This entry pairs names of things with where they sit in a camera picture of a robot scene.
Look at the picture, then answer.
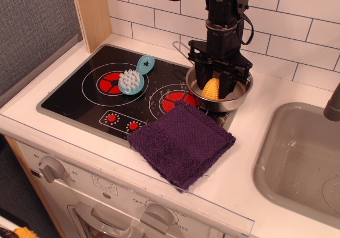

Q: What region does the grey right oven knob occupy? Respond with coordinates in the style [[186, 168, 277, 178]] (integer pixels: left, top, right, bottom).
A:
[[140, 203, 174, 235]]

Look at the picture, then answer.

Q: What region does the grey oven door handle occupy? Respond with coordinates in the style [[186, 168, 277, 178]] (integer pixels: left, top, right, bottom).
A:
[[74, 202, 146, 237]]

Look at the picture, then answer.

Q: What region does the orange object bottom corner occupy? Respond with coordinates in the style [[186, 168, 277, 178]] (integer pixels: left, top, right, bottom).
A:
[[13, 227, 38, 238]]

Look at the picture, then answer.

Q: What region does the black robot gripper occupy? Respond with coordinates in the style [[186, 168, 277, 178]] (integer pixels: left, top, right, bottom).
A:
[[189, 27, 252, 99]]

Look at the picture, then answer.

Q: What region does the red stove knob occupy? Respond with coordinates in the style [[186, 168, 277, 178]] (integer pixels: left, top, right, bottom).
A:
[[107, 114, 117, 123], [129, 122, 139, 131]]

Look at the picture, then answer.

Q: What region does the purple folded cloth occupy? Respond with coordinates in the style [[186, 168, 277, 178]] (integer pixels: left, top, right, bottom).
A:
[[127, 100, 236, 190]]

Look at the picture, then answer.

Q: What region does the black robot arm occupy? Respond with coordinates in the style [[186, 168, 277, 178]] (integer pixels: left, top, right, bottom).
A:
[[189, 0, 252, 99]]

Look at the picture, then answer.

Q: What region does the red left stove knob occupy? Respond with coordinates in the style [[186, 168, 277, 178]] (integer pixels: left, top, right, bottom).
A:
[[107, 114, 117, 123]]

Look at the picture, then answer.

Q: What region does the yellow toy corn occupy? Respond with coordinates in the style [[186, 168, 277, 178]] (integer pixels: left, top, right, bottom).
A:
[[201, 78, 225, 101]]

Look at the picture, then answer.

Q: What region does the grey left oven knob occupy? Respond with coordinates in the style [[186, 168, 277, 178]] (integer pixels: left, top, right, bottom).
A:
[[38, 156, 65, 183]]

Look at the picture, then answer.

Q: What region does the grey sink basin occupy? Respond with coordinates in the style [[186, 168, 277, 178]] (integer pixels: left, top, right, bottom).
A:
[[253, 103, 339, 228]]

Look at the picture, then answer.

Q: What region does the white toy oven front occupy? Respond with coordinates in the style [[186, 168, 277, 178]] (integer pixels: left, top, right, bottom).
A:
[[18, 142, 253, 237]]

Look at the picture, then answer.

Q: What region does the grey oven knob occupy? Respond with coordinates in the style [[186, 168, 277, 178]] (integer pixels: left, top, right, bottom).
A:
[[38, 156, 65, 183], [140, 203, 174, 235]]

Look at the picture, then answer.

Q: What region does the teal scrubber brush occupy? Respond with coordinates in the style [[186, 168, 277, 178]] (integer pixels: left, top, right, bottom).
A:
[[118, 55, 155, 95]]

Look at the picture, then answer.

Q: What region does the red right stove knob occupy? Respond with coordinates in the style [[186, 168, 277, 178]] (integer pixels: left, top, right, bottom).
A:
[[129, 122, 139, 131]]

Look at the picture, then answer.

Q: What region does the grey faucet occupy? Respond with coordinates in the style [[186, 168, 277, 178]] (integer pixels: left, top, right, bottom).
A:
[[323, 83, 340, 122]]

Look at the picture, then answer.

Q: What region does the stainless steel pot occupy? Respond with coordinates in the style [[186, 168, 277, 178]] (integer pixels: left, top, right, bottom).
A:
[[172, 41, 253, 113]]

